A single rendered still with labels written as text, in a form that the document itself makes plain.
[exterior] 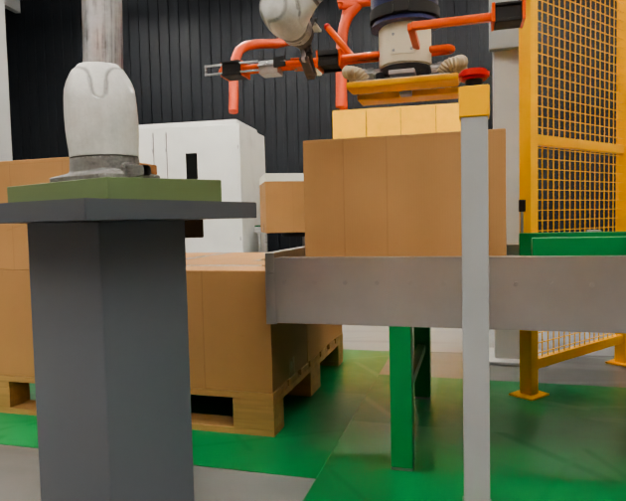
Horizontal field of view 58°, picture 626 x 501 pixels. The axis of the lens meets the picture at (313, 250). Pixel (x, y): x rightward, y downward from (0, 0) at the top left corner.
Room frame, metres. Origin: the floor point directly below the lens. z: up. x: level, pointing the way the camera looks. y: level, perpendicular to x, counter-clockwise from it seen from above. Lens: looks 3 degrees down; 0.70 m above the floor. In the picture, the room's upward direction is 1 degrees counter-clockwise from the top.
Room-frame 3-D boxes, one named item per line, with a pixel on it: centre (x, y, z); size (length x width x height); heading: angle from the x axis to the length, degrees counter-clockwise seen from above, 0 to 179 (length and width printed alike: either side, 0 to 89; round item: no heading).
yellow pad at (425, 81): (1.78, -0.29, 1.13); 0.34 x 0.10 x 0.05; 75
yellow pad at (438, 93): (1.97, -0.34, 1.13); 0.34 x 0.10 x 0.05; 75
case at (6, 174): (2.24, 0.98, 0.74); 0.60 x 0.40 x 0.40; 73
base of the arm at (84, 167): (1.32, 0.46, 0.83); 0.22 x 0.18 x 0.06; 62
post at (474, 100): (1.33, -0.38, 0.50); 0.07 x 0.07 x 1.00; 74
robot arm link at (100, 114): (1.33, 0.49, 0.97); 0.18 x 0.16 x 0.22; 18
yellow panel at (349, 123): (9.49, -1.53, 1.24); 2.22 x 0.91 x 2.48; 79
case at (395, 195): (1.88, -0.32, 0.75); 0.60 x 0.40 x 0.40; 74
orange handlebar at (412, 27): (1.81, -0.10, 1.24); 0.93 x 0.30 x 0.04; 75
